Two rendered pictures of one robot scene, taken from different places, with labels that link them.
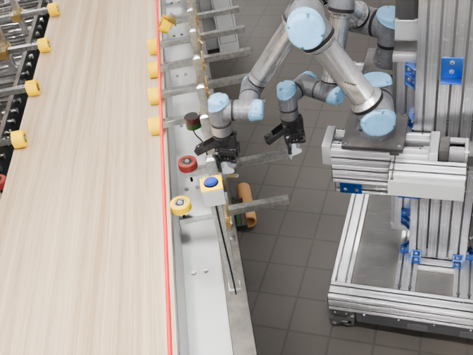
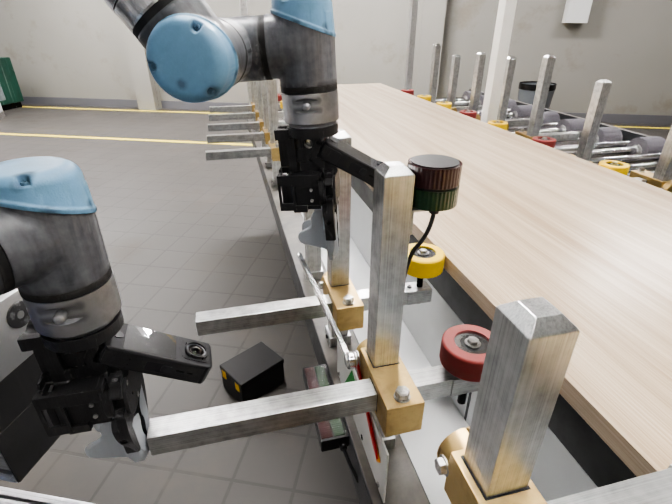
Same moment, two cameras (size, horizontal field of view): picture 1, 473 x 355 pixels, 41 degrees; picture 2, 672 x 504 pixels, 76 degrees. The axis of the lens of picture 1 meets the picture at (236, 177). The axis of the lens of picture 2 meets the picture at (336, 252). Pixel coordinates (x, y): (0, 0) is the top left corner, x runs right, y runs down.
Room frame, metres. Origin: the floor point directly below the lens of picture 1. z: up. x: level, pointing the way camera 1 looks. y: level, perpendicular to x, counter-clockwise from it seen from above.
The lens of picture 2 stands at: (2.47, -0.10, 1.28)
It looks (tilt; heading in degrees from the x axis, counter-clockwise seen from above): 28 degrees down; 166
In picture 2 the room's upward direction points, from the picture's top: straight up
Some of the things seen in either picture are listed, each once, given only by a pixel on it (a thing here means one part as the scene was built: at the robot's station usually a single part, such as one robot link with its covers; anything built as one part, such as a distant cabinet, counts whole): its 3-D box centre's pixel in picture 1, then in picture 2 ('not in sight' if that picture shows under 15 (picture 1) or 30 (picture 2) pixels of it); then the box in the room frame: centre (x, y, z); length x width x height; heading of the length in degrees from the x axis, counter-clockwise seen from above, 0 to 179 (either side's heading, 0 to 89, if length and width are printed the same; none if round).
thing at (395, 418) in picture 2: not in sight; (388, 381); (2.07, 0.08, 0.84); 0.13 x 0.06 x 0.05; 0
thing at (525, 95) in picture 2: not in sight; (533, 105); (-2.73, 3.99, 0.28); 0.46 x 0.44 x 0.56; 66
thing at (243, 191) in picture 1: (246, 204); not in sight; (2.71, -0.03, 0.04); 0.30 x 0.08 x 0.08; 0
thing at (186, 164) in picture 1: (189, 170); (467, 371); (2.08, 0.19, 0.85); 0.08 x 0.08 x 0.11
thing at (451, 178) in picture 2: (191, 118); (433, 171); (2.04, 0.13, 1.13); 0.06 x 0.06 x 0.02
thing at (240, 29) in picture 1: (198, 36); not in sight; (3.08, 0.06, 0.95); 0.50 x 0.04 x 0.04; 90
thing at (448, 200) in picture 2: (193, 124); (431, 192); (2.04, 0.13, 1.11); 0.06 x 0.06 x 0.02
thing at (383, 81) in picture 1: (375, 92); not in sight; (1.87, -0.55, 1.20); 0.13 x 0.12 x 0.14; 167
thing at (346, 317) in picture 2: (222, 214); (341, 297); (1.82, 0.08, 0.82); 0.13 x 0.06 x 0.05; 0
